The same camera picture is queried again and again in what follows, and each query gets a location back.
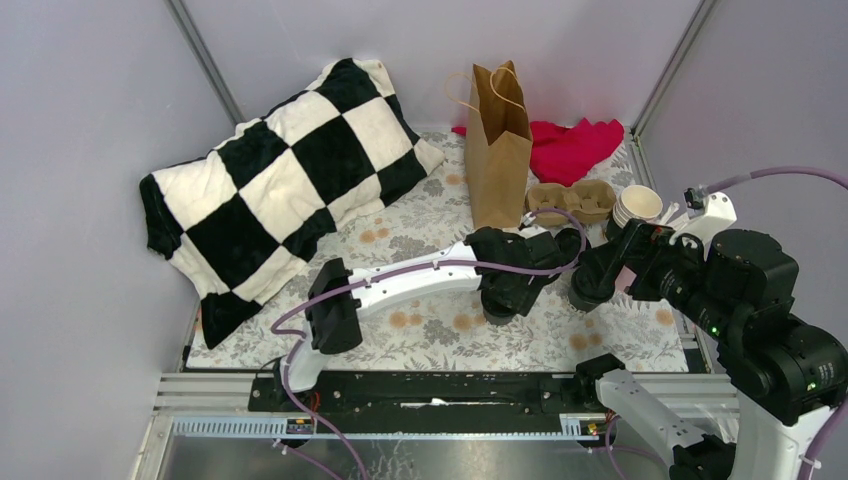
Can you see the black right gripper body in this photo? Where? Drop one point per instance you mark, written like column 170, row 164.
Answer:
column 665, row 268

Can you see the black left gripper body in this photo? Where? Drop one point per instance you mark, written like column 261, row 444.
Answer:
column 520, row 297

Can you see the brown paper bag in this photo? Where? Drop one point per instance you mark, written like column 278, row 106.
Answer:
column 498, row 145

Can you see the black paper coffee cup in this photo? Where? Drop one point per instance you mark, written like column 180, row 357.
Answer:
column 586, row 297

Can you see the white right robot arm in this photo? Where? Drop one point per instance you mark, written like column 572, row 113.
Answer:
column 790, row 376

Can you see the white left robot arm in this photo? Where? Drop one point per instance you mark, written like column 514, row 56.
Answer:
column 340, row 298

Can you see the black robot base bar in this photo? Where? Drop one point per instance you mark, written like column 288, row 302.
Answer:
column 501, row 405

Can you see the brown cardboard cup carrier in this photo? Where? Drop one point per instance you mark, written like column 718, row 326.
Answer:
column 589, row 201

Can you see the red cloth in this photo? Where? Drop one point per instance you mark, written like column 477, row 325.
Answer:
column 564, row 155

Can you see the black white checkered blanket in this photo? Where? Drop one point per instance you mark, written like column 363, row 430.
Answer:
column 246, row 218

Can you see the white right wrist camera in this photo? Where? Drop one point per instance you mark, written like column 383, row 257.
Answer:
column 715, row 213

